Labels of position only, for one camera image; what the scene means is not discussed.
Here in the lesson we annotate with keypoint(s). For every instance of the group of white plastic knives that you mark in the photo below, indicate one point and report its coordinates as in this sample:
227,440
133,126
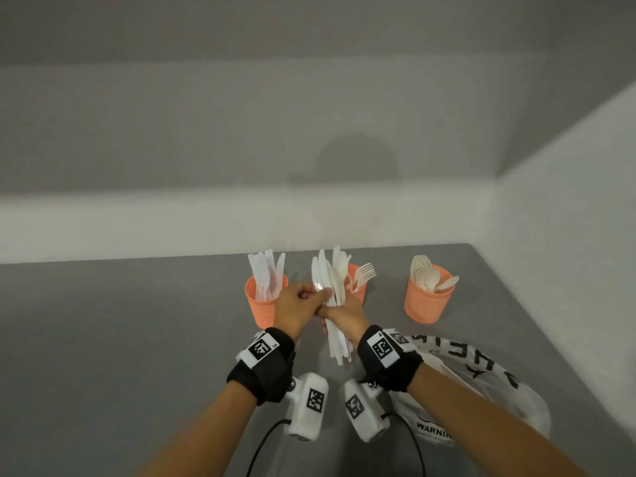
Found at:
263,273

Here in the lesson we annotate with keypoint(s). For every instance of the bundle of white plastic cutlery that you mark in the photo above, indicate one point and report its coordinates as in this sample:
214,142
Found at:
339,278

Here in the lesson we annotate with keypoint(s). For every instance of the orange mesh cup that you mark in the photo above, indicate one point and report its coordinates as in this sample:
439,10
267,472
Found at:
358,292
427,305
261,307

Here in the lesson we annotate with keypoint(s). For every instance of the person's left fingers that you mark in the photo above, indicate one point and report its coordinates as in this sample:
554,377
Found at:
314,295

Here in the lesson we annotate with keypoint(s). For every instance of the person's right fingers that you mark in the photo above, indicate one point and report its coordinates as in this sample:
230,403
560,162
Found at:
332,311

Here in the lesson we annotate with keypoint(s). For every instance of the group of white plastic forks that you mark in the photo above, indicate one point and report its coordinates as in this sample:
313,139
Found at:
365,274

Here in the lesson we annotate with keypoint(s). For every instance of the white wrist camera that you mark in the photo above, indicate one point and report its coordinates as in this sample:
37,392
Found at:
309,407
365,412

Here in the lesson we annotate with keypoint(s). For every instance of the clear printed plastic bag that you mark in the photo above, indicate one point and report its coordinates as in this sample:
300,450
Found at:
497,392

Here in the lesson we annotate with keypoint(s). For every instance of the group of white plastic spoons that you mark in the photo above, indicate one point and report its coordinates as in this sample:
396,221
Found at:
426,275

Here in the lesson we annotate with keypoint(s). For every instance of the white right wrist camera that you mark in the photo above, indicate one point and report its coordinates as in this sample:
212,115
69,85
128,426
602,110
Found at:
365,412

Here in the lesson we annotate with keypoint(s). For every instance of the person's right hand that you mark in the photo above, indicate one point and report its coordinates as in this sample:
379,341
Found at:
350,320

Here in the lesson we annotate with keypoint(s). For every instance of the person's left hand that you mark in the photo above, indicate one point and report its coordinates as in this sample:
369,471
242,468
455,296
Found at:
290,310

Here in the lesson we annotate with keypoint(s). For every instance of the person's right forearm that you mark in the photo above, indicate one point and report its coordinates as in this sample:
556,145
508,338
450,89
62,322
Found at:
487,432

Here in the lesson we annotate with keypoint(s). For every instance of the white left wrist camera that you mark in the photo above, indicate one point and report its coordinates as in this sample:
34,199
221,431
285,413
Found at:
309,407

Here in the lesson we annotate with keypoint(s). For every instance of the person's left forearm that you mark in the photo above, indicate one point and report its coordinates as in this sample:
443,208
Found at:
203,432

